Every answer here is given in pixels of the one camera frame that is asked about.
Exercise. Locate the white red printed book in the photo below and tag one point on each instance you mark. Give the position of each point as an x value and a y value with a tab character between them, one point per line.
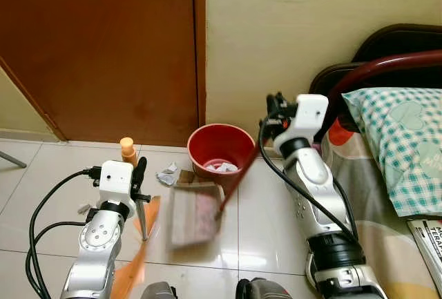
428	244

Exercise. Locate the red plastic bucket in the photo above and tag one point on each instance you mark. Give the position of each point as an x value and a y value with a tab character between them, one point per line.
207	143

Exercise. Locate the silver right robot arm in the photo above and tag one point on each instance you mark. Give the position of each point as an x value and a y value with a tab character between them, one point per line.
318	188

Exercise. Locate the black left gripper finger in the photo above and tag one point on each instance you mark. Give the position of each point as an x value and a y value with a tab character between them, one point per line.
141	170

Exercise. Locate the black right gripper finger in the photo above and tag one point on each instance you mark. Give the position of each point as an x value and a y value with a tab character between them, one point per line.
274	104
271	129

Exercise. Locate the crumpled white paper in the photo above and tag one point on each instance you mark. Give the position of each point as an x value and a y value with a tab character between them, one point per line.
166	174

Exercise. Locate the white paper scraps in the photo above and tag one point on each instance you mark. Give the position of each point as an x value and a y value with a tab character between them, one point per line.
222	166

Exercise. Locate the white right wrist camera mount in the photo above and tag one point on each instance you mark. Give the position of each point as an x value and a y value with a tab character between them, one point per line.
311	114

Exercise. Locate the grey metal furniture leg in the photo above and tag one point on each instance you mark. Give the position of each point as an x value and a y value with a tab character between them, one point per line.
12	159

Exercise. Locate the orange broom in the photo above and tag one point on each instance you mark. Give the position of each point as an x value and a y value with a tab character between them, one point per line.
128	152

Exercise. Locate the grey robot leg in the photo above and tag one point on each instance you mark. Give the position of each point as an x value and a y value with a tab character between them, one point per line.
257	289
159	291

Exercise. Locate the beige patterned bedsheet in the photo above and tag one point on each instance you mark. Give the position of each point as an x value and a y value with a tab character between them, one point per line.
376	216

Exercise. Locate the grey right robot leg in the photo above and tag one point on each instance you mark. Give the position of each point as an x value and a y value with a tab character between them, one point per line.
257	289

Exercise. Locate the brown wooden door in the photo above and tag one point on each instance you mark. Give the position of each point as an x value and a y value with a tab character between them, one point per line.
103	50

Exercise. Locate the dark wooden bed frame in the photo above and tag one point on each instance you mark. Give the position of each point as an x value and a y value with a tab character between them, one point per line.
394	61

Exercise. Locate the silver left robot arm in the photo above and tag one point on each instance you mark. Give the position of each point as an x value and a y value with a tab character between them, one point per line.
93	251

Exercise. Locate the green checked pillow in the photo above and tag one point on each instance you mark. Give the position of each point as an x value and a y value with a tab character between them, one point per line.
400	147

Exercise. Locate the grey left robot leg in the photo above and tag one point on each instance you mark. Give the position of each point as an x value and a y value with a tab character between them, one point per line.
159	291

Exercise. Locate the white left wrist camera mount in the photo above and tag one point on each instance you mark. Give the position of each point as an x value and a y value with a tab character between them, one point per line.
115	183

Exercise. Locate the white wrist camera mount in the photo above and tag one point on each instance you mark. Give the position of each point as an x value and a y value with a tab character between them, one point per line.
115	183
311	114

